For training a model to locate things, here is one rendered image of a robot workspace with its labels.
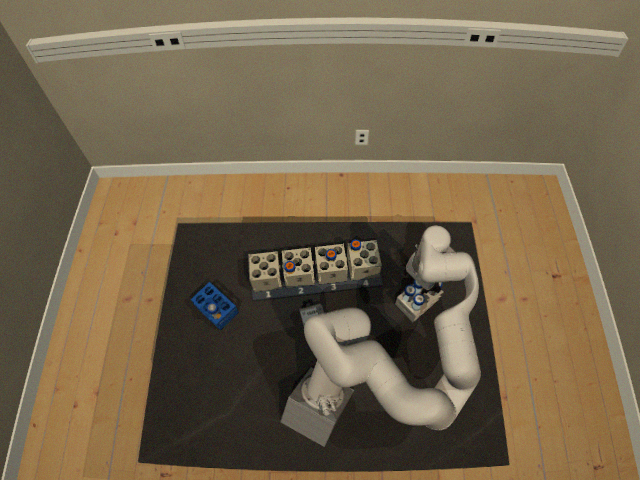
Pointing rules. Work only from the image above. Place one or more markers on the blue tube rack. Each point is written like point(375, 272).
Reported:
point(211, 294)

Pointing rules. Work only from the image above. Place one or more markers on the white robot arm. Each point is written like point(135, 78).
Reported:
point(338, 341)

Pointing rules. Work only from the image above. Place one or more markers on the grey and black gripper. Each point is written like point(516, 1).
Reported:
point(412, 269)

